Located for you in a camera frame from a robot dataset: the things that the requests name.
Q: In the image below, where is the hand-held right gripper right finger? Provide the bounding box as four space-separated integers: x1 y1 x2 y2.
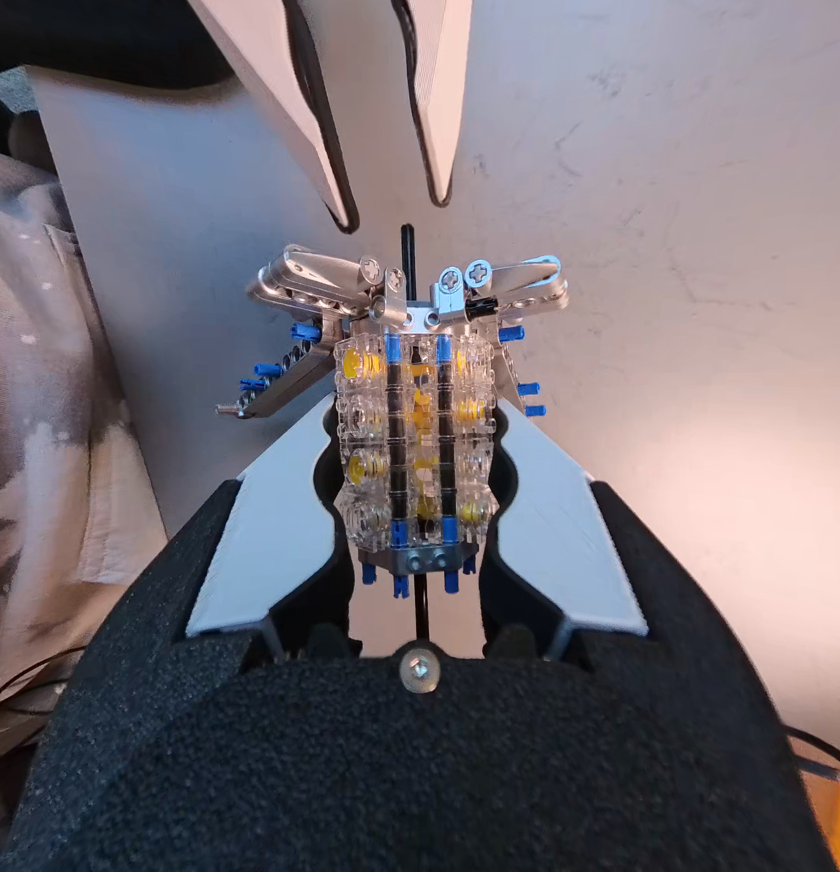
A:
479 400 651 664

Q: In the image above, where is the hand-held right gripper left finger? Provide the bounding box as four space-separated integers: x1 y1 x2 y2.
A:
186 396 356 662

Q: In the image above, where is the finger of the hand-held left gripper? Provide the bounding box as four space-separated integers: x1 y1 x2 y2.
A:
393 0 474 208
186 0 362 234

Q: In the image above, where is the grey transparent engine model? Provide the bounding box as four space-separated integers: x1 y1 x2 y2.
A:
216 223 571 644

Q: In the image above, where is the grey desk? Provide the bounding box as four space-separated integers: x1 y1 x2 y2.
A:
32 0 840 818

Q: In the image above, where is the black rounded armrest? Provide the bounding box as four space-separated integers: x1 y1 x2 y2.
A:
0 0 237 96

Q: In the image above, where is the thin black cable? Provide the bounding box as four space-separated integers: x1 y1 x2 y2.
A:
786 727 840 784
0 644 87 723

